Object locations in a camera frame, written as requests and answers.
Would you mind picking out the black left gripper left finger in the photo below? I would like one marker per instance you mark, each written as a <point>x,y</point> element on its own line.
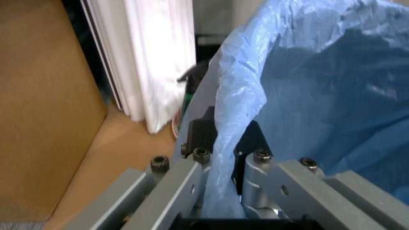
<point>174,187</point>

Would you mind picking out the black device with green part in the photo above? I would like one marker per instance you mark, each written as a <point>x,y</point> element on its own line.
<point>193,76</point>

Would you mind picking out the grey floor mat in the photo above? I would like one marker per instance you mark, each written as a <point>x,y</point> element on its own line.
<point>19,225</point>

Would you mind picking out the brown wooden board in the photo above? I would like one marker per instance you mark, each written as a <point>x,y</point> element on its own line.
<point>41,95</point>

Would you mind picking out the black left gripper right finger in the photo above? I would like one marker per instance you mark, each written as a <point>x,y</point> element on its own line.
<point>297,189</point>

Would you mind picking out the blue plastic bin bag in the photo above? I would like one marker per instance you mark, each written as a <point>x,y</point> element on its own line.
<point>319,83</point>

